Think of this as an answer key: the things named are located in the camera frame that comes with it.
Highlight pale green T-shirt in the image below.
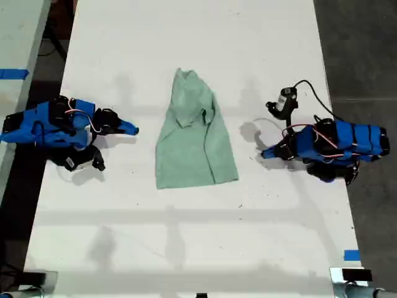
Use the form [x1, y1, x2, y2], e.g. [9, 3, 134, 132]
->
[154, 67, 240, 191]

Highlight long blue tape strip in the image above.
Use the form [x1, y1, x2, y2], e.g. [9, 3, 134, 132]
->
[0, 68, 30, 81]

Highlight white side table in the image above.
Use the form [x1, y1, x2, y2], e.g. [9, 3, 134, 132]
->
[0, 0, 52, 202]

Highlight short blue tape strip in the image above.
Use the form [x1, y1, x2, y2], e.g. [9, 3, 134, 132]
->
[343, 249, 362, 262]

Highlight metal table clamp plate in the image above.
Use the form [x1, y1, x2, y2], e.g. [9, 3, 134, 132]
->
[329, 266, 370, 298]
[18, 270, 60, 295]

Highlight small black box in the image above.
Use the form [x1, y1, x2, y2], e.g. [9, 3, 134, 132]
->
[22, 271, 48, 287]
[341, 268, 373, 282]

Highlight grey metal pipe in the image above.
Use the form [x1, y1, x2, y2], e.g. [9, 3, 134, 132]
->
[0, 287, 43, 298]
[343, 282, 397, 298]

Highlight black camera mount stalk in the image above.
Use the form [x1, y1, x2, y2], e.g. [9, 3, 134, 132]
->
[82, 145, 107, 172]
[272, 99, 300, 135]

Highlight black camera box with label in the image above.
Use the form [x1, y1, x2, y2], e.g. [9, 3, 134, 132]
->
[265, 87, 296, 113]
[60, 151, 96, 173]

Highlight black camera cable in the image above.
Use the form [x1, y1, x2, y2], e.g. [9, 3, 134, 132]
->
[293, 79, 344, 123]

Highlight thin white camera cable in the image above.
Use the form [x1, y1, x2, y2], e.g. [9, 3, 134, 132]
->
[56, 166, 77, 184]

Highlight black floor cable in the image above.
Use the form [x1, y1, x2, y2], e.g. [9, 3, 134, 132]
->
[38, 29, 68, 61]

